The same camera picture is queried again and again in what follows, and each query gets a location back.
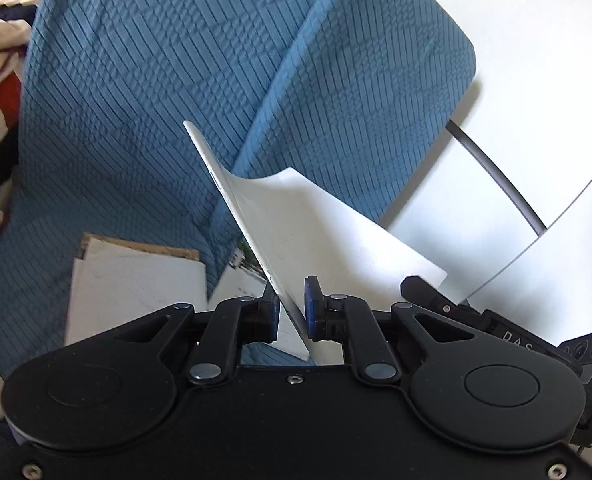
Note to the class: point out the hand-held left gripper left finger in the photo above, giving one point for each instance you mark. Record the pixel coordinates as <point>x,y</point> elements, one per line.
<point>273,316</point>

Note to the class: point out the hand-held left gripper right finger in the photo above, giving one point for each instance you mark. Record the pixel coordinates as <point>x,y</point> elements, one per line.
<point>310,310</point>

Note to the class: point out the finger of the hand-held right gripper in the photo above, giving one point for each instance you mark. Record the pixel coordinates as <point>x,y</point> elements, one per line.
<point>441,302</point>

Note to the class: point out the white notebook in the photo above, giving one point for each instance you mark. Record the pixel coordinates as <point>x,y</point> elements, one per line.
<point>316,230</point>
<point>135,290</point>

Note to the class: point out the blue textured sofa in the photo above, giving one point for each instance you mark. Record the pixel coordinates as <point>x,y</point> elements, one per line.
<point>125,110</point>

